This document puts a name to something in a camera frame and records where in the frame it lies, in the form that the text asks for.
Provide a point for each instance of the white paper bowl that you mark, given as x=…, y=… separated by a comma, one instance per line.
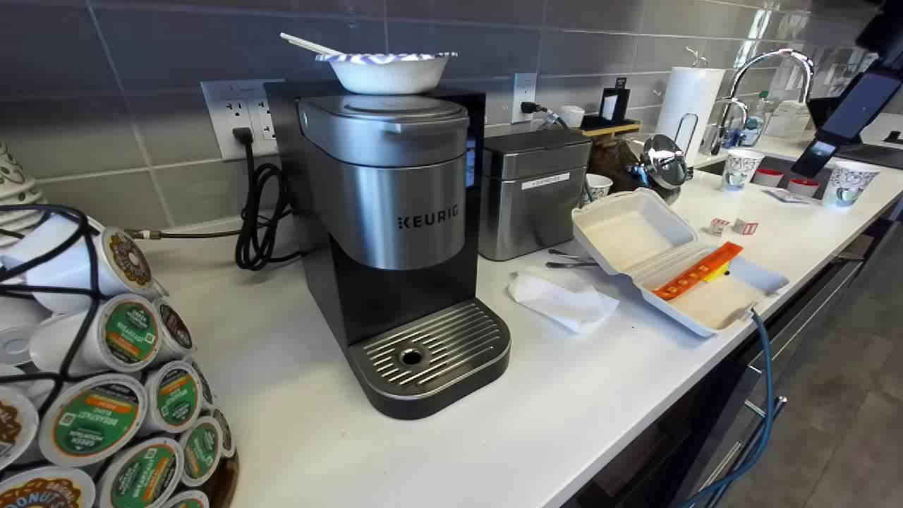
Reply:
x=391, y=75

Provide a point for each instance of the black wire pod carousel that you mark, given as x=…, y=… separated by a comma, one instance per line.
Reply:
x=184, y=452

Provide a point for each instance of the wooden shelf rack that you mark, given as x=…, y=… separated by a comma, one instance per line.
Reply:
x=606, y=132

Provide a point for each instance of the orange strip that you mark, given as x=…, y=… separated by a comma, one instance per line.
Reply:
x=716, y=263

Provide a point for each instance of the brown lid coffee pod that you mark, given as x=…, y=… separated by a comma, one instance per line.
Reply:
x=105, y=260

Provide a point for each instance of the green lid coffee pod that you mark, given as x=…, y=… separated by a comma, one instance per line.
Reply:
x=122, y=336
x=93, y=420

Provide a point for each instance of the white foam clamshell container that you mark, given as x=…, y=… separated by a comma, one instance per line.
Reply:
x=641, y=239

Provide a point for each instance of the paper towel roll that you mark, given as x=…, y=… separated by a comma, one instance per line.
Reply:
x=687, y=105

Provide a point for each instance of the white plastic spoon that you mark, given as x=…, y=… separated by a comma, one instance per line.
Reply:
x=308, y=47

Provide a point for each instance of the patterned paper cup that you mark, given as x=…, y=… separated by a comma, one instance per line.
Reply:
x=597, y=188
x=848, y=181
x=741, y=169

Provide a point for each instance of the white wall outlet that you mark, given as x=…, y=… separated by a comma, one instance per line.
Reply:
x=232, y=105

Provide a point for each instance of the silver Keurig coffee maker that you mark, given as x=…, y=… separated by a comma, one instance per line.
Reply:
x=391, y=197

